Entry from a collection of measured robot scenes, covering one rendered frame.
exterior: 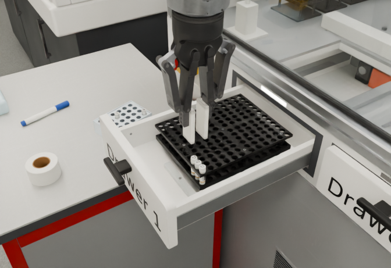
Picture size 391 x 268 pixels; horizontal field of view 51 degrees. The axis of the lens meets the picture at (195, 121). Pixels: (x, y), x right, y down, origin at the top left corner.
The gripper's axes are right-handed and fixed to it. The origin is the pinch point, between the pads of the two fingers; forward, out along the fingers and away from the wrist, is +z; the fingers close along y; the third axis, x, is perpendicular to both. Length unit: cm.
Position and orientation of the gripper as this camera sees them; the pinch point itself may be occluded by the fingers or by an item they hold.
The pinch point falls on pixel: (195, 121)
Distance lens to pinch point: 70.6
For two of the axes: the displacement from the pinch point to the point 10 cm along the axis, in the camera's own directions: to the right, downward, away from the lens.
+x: -5.2, -5.2, 6.8
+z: -0.2, 8.0, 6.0
